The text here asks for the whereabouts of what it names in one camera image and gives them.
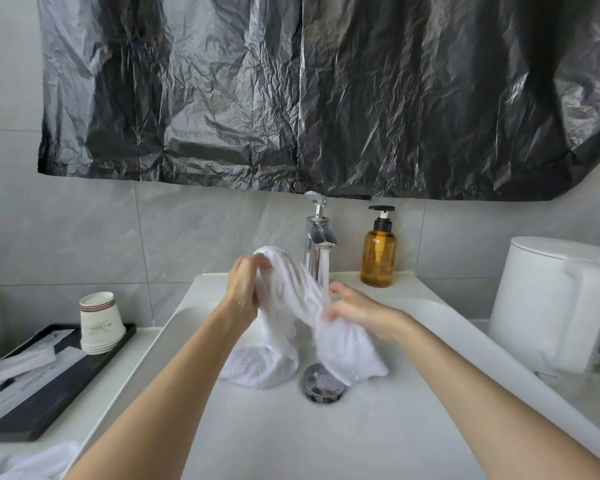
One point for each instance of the white sink basin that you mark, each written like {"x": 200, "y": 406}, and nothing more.
{"x": 330, "y": 424}

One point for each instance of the white cloth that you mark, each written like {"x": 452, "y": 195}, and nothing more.
{"x": 25, "y": 464}

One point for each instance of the chrome faucet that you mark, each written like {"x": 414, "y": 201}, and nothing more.
{"x": 319, "y": 239}

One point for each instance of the white towel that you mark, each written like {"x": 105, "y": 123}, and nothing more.
{"x": 300, "y": 319}

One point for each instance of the amber soap pump bottle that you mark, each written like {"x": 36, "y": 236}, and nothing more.
{"x": 378, "y": 257}

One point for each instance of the person's right forearm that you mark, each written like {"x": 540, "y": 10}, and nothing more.
{"x": 495, "y": 399}

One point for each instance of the person's left forearm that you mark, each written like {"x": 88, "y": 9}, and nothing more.
{"x": 155, "y": 394}

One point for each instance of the white electric kettle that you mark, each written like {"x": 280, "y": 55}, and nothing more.
{"x": 550, "y": 304}

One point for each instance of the white sachet packet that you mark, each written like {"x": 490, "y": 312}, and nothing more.
{"x": 20, "y": 367}
{"x": 15, "y": 399}
{"x": 55, "y": 339}

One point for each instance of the person's right thumb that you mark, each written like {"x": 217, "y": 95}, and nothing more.
{"x": 336, "y": 310}

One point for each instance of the person's right hand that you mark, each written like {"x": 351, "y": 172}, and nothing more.
{"x": 365, "y": 312}

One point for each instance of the black plastic sheet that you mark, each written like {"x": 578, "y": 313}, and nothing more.
{"x": 330, "y": 89}

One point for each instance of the chrome sink drain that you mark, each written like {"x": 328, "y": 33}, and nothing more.
{"x": 322, "y": 383}

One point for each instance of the stack of paper cups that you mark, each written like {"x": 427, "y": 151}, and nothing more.
{"x": 100, "y": 322}

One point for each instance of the person's left thumb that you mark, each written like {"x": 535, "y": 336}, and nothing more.
{"x": 260, "y": 274}

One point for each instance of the black tray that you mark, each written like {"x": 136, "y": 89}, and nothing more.
{"x": 40, "y": 384}

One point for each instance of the person's left hand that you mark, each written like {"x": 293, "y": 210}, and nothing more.
{"x": 241, "y": 289}

